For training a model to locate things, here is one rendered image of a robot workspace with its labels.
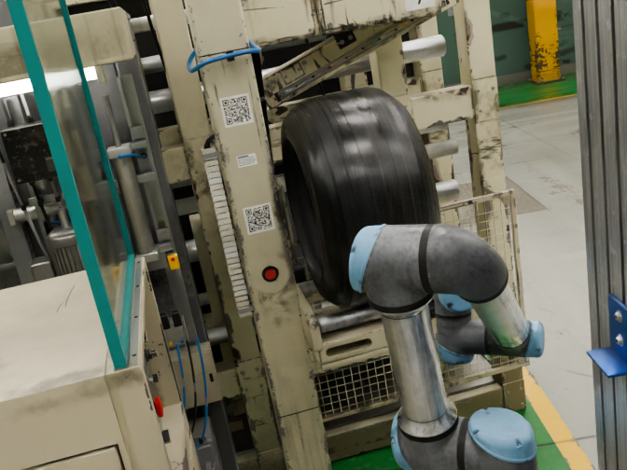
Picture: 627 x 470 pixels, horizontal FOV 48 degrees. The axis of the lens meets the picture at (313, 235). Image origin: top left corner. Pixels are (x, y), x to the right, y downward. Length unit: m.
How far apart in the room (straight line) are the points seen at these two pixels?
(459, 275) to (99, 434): 0.61
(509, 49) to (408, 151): 9.90
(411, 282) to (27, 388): 0.61
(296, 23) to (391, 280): 1.11
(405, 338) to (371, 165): 0.60
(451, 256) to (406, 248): 0.07
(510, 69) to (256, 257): 9.96
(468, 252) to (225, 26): 0.93
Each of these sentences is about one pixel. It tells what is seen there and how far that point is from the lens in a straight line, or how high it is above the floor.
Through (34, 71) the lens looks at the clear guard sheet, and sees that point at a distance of 1.01.
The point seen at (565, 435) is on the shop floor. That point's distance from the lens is 3.00.
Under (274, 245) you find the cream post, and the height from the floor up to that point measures 1.14.
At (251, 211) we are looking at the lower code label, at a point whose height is 1.24.
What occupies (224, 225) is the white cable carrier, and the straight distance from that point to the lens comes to 1.89.
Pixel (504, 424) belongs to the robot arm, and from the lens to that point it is 1.40.
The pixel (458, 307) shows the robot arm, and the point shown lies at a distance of 1.49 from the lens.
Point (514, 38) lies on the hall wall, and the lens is 11.64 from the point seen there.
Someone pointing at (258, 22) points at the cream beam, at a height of 1.70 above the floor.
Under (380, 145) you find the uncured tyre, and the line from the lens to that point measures 1.76.
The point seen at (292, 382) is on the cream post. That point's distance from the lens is 2.08.
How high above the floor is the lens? 1.74
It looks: 18 degrees down
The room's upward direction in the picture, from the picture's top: 10 degrees counter-clockwise
